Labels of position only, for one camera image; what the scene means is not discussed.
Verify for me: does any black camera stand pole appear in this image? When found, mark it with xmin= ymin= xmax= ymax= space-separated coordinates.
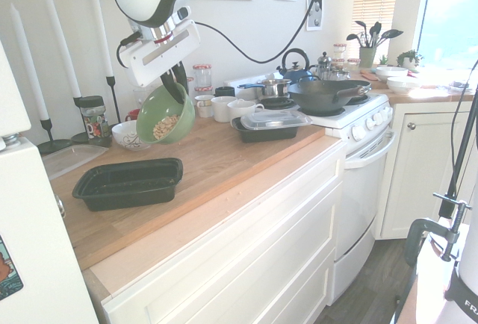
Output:
xmin=438 ymin=94 xmax=478 ymax=220

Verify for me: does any plain white mug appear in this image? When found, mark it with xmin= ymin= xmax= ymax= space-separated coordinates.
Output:
xmin=211 ymin=96 xmax=238 ymax=122

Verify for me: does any colourful fridge magnet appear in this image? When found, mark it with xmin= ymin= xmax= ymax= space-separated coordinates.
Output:
xmin=0 ymin=234 xmax=25 ymax=302

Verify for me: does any black metal clamp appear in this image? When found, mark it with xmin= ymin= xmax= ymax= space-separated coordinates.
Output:
xmin=405 ymin=191 xmax=474 ymax=267

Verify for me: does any thin black cable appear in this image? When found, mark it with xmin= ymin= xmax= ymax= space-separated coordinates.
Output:
xmin=449 ymin=58 xmax=478 ymax=178

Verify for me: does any wide white mug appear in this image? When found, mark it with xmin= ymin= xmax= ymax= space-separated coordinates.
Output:
xmin=226 ymin=99 xmax=265 ymax=120

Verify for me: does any glass french press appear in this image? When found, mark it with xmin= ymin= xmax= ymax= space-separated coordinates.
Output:
xmin=317 ymin=52 xmax=334 ymax=81

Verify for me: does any green ceramic bowl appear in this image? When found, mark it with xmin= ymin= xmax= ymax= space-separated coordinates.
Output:
xmin=135 ymin=81 xmax=196 ymax=145

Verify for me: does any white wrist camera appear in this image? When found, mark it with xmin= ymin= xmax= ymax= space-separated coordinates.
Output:
xmin=174 ymin=5 xmax=193 ymax=23

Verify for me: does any tall white candle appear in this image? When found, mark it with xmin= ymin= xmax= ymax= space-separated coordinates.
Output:
xmin=10 ymin=2 xmax=50 ymax=122
xmin=42 ymin=0 xmax=82 ymax=99
xmin=86 ymin=0 xmax=114 ymax=78

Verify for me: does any small potted plant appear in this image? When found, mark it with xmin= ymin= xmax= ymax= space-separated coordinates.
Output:
xmin=396 ymin=49 xmax=425 ymax=71

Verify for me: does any blue kettle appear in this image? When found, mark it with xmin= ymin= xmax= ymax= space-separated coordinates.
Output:
xmin=276 ymin=48 xmax=315 ymax=82

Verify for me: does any green pot with utensils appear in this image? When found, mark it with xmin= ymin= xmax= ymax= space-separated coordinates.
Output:
xmin=346 ymin=20 xmax=404 ymax=69

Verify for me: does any clear drinking glass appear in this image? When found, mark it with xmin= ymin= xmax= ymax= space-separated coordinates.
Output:
xmin=133 ymin=85 xmax=155 ymax=109

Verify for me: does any black wok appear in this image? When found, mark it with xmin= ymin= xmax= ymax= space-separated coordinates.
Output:
xmin=287 ymin=80 xmax=373 ymax=113

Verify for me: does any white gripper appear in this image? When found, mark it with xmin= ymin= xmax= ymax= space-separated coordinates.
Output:
xmin=117 ymin=19 xmax=202 ymax=105

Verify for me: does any glass jar with dark lid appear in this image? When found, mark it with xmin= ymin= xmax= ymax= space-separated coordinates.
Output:
xmin=70 ymin=96 xmax=113 ymax=146

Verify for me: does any open black plastic container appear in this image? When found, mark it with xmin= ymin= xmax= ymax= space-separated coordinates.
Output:
xmin=72 ymin=158 xmax=184 ymax=212

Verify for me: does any loose clear plastic lid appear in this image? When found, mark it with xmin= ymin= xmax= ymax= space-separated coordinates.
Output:
xmin=40 ymin=143 xmax=110 ymax=181

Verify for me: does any lidded black plastic container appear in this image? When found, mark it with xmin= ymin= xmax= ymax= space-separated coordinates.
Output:
xmin=230 ymin=116 xmax=304 ymax=144

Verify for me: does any small patterned white mug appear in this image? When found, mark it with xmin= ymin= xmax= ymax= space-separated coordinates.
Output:
xmin=193 ymin=94 xmax=214 ymax=119

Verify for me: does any white bowl with swirl print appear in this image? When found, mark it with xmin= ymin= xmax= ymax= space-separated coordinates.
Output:
xmin=111 ymin=120 xmax=152 ymax=152

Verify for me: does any white door cabinet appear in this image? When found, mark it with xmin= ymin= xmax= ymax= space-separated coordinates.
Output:
xmin=379 ymin=99 xmax=478 ymax=241

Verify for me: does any steel saucepan blue handle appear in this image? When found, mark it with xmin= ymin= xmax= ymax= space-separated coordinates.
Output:
xmin=237 ymin=78 xmax=293 ymax=100

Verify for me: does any white drawer cabinet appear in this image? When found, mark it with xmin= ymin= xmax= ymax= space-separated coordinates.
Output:
xmin=100 ymin=140 xmax=347 ymax=324

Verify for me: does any spice jar with black lid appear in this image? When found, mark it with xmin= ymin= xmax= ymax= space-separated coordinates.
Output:
xmin=78 ymin=95 xmax=113 ymax=140

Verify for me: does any white refrigerator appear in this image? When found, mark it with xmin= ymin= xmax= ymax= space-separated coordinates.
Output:
xmin=0 ymin=40 xmax=100 ymax=324

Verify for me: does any robot mounting table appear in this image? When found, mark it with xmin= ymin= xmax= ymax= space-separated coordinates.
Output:
xmin=395 ymin=217 xmax=470 ymax=324

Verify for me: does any white stove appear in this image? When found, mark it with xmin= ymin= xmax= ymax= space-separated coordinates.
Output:
xmin=223 ymin=72 xmax=397 ymax=306

